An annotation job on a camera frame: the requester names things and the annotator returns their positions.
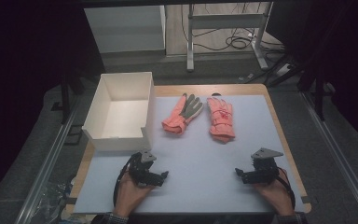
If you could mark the black floor bracket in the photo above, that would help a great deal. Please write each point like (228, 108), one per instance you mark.
(74, 134)

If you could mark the black tape piece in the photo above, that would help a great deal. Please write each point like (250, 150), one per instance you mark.
(71, 200)
(306, 199)

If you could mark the person's right hand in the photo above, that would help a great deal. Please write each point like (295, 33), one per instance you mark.
(275, 194)

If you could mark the metal floor rail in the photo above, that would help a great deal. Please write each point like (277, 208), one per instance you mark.
(48, 165)
(335, 149)

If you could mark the white cabinet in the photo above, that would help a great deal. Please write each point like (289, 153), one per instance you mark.
(127, 28)

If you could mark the white box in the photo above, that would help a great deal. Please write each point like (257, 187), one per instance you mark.
(122, 116)

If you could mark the white power strip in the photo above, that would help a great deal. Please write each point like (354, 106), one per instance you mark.
(284, 70)

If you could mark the black stand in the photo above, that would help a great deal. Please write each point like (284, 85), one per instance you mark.
(65, 99)
(320, 99)

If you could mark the clear plastic bag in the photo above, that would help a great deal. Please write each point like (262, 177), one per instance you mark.
(54, 199)

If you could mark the pink glove with grey palm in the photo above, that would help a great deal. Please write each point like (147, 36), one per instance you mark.
(177, 119)

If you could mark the pale blue table mat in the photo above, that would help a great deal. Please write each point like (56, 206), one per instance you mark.
(199, 174)

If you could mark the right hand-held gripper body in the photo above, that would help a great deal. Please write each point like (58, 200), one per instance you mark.
(265, 168)

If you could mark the person's left hand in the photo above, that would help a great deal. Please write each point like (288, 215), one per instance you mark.
(130, 194)

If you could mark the pink glove with red print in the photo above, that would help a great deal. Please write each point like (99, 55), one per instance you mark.
(220, 119)

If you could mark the grey metal desk frame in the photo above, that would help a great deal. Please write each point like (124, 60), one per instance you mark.
(225, 21)

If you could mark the wooden table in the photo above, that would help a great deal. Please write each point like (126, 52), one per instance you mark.
(174, 90)

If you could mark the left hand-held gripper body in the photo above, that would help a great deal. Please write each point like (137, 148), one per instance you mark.
(140, 171)

